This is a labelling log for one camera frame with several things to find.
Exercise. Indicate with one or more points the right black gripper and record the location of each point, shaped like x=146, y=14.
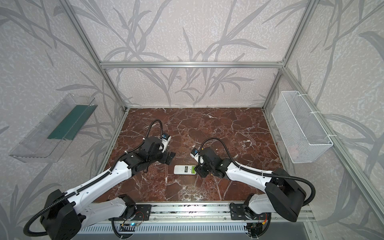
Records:
x=199, y=171

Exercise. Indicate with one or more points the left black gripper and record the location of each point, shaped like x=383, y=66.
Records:
x=167, y=156

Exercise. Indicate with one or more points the red white remote control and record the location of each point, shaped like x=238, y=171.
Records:
x=184, y=170

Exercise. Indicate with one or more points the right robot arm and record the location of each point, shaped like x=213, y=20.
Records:
x=283, y=194

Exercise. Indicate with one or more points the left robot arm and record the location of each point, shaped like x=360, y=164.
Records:
x=66, y=213

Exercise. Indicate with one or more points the green mat in shelf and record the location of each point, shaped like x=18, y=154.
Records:
x=69, y=127

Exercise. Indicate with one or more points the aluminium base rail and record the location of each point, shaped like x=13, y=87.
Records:
x=170, y=212

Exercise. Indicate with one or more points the white wire mesh basket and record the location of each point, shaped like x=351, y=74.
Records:
x=303, y=135

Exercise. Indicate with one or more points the clear plastic wall shelf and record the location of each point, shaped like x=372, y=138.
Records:
x=36, y=147

